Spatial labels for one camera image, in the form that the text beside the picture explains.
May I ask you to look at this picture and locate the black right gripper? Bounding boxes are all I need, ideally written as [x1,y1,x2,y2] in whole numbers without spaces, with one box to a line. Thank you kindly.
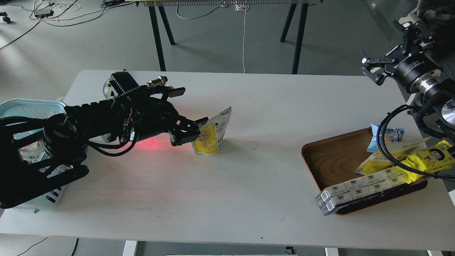
[360,20,443,94]

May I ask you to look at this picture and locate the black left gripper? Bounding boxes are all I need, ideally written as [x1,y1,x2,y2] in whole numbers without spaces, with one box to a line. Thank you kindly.
[108,71,209,146]

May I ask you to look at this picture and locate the yellow white snack pouch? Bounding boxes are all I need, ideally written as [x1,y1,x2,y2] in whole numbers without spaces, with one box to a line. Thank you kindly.
[192,107,232,156]

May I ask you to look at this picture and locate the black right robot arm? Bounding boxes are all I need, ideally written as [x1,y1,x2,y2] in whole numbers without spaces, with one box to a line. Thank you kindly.
[361,20,454,142]

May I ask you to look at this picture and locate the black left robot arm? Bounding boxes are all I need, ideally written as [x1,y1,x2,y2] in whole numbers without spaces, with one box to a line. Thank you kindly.
[0,71,208,209]

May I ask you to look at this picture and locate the blue snack packet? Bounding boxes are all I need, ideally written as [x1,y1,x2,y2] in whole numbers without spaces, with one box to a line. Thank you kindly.
[366,123,405,153]

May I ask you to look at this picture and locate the yellow cream snack pouch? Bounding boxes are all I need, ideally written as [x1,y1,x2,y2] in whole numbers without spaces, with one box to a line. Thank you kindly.
[355,137,429,175]

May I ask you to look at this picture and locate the yellow cartoon snack bag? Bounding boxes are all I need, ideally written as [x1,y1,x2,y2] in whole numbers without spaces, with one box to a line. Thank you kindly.
[401,140,455,174]

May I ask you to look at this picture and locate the white boxed snack row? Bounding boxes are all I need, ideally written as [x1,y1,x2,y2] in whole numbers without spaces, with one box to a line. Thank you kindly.
[322,167,406,191]
[315,175,406,215]

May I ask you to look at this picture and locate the light blue plastic basket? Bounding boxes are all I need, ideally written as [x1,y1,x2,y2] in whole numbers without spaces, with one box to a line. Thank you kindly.
[0,98,66,213]

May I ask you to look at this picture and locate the black table trestle legs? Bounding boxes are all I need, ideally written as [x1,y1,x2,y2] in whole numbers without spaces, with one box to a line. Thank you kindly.
[135,0,322,75]

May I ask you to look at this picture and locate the brown wooden tray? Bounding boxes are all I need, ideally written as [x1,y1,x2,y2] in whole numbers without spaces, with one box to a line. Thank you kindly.
[301,128,428,215]

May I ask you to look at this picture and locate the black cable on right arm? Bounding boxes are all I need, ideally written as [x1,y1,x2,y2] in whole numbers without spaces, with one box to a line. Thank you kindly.
[377,104,455,180]

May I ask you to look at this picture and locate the white hanging cable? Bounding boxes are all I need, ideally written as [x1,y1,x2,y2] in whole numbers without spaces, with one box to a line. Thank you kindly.
[176,3,249,74]

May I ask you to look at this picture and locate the floor cables and adapter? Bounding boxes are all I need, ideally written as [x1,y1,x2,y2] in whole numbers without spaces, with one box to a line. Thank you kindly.
[0,0,125,50]

